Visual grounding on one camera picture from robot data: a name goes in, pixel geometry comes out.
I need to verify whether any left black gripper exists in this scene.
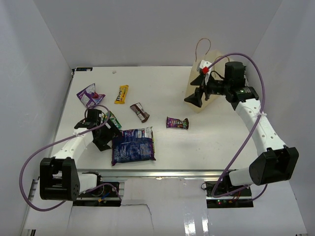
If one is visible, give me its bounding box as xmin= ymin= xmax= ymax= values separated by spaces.
xmin=93 ymin=118 xmax=122 ymax=151

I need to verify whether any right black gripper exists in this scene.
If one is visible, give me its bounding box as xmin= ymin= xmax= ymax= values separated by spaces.
xmin=184 ymin=74 xmax=231 ymax=108

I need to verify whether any large blue purple snack bag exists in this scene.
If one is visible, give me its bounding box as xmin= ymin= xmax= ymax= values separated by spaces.
xmin=111 ymin=127 xmax=156 ymax=166

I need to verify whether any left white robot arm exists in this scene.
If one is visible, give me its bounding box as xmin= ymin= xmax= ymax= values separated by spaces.
xmin=39 ymin=109 xmax=122 ymax=201

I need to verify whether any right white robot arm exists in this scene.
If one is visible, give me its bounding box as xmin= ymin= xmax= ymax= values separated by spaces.
xmin=184 ymin=60 xmax=299 ymax=196

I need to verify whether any tan paper bag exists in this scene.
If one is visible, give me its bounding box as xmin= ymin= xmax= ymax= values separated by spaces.
xmin=185 ymin=37 xmax=233 ymax=114

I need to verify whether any green snack pouch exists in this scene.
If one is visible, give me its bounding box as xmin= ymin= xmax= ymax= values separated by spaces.
xmin=101 ymin=111 xmax=122 ymax=130

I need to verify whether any yellow M&M packet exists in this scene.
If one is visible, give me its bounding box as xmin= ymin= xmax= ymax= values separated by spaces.
xmin=114 ymin=85 xmax=129 ymax=104

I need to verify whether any purple M&M packet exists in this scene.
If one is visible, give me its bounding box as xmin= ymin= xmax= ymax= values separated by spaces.
xmin=166 ymin=117 xmax=189 ymax=129

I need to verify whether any brown chocolate bar wrapper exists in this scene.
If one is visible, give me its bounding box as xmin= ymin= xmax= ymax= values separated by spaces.
xmin=130 ymin=103 xmax=150 ymax=123

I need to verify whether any purple white snack pouch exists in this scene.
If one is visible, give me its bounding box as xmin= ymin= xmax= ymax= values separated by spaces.
xmin=76 ymin=83 xmax=105 ymax=108

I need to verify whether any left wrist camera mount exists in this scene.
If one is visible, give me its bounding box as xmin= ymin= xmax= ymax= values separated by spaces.
xmin=98 ymin=112 xmax=106 ymax=121

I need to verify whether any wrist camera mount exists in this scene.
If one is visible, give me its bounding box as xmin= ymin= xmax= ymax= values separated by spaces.
xmin=98 ymin=112 xmax=106 ymax=121
xmin=197 ymin=60 xmax=212 ymax=84

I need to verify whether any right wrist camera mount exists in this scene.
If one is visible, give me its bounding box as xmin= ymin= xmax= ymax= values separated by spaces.
xmin=197 ymin=60 xmax=212 ymax=84

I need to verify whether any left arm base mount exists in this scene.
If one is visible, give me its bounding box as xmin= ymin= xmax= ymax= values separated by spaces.
xmin=73 ymin=173 xmax=125 ymax=207

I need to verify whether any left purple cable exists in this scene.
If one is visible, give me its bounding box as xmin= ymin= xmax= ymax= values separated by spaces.
xmin=21 ymin=105 xmax=110 ymax=211

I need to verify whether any aluminium table frame rail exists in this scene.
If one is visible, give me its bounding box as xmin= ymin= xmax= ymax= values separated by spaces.
xmin=77 ymin=169 xmax=223 ymax=179

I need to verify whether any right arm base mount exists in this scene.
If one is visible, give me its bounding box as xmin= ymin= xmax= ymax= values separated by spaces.
xmin=200 ymin=181 xmax=253 ymax=209

